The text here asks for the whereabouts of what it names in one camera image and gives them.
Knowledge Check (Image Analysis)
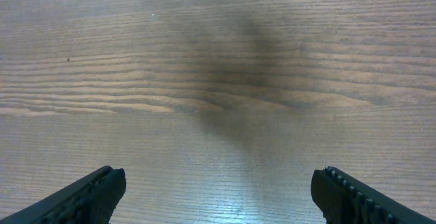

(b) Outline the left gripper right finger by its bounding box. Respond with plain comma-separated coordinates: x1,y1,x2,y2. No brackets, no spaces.
311,166,435,224

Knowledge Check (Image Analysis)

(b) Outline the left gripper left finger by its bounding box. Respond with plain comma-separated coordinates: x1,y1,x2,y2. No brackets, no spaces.
1,165,126,224

